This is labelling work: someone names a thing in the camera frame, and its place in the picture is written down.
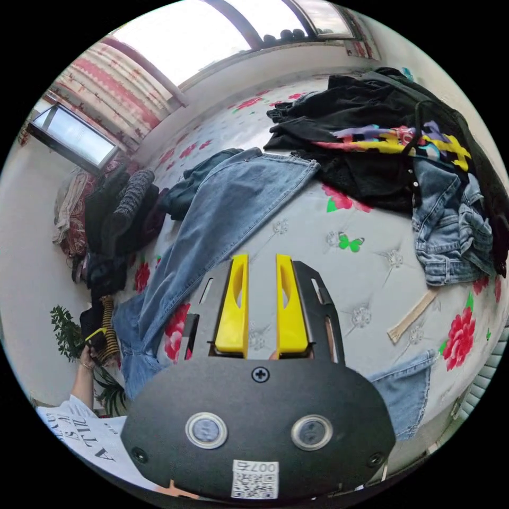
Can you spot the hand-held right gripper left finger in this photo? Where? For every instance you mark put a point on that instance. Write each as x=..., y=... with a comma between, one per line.
x=232, y=310

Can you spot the beige fabric strip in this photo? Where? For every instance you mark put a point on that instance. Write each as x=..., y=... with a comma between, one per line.
x=411, y=316

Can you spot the pile of clothes with denim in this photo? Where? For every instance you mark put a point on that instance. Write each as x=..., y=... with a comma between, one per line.
x=370, y=159

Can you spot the person's body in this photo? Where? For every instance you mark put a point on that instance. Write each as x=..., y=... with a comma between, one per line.
x=91, y=437

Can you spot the blue jeans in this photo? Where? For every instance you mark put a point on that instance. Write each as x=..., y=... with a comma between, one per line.
x=222, y=214

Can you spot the person's left hand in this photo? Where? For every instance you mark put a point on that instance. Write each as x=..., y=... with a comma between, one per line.
x=88, y=360

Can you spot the dark teal garment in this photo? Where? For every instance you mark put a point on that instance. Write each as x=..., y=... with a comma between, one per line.
x=183, y=195

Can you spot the pile of dark clothes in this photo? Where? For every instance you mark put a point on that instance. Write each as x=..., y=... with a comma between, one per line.
x=115, y=214

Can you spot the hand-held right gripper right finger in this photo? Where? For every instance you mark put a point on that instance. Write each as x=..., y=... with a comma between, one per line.
x=292, y=318

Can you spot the person's right hand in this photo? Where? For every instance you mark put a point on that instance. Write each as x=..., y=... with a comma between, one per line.
x=175, y=488

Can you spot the bed with flowered sheet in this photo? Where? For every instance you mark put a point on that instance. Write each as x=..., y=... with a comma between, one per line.
x=358, y=278

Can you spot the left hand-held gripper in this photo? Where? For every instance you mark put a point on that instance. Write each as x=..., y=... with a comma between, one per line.
x=96, y=346

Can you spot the large window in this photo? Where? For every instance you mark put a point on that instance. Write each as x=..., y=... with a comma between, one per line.
x=206, y=36

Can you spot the green potted plant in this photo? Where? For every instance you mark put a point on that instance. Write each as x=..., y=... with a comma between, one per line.
x=69, y=334

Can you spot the person's left forearm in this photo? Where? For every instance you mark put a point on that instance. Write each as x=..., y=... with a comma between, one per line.
x=84, y=387

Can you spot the small window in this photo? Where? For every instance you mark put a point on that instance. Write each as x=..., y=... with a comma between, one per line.
x=71, y=133

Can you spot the red patterned curtain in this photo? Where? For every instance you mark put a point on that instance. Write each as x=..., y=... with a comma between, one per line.
x=107, y=87

